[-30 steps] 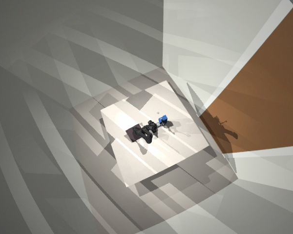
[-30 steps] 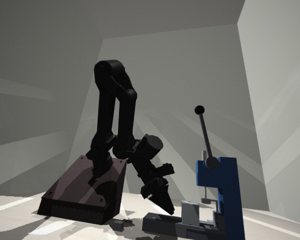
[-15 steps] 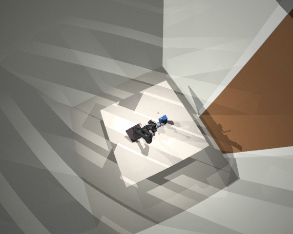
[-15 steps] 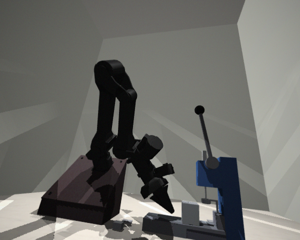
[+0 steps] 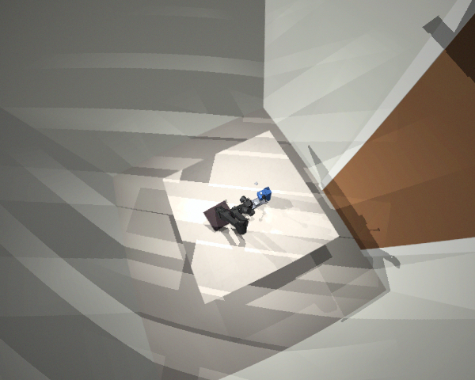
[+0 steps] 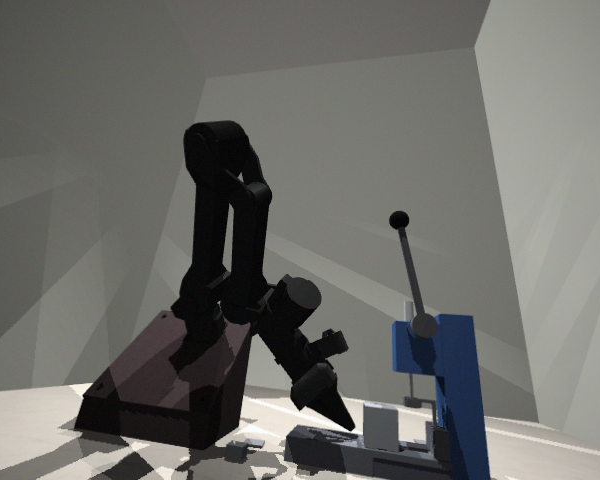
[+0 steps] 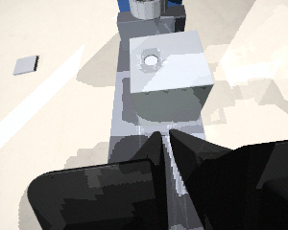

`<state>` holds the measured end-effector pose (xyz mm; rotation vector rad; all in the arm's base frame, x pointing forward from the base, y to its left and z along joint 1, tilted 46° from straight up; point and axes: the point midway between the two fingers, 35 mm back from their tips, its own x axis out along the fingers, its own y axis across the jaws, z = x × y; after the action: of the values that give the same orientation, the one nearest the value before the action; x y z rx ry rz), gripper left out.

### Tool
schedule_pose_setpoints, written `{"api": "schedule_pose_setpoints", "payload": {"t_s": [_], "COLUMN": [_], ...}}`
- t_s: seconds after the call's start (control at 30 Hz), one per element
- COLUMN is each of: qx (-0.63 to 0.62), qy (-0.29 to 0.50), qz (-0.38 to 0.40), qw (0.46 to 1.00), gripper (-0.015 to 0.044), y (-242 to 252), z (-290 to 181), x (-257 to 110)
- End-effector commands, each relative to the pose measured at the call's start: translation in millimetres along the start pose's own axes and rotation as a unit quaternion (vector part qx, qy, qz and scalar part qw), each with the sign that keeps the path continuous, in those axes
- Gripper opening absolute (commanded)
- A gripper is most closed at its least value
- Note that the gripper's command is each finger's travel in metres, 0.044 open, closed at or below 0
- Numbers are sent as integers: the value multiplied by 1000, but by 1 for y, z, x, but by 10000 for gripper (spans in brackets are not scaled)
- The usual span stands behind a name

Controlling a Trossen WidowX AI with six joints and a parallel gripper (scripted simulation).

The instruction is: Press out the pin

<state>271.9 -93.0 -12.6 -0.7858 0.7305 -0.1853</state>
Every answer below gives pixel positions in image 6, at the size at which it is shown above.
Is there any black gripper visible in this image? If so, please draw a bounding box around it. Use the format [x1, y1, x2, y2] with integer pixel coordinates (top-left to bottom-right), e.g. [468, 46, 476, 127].
[272, 330, 356, 432]

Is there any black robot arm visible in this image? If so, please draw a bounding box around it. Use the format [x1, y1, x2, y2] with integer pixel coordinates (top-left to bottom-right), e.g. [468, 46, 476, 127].
[170, 120, 322, 353]

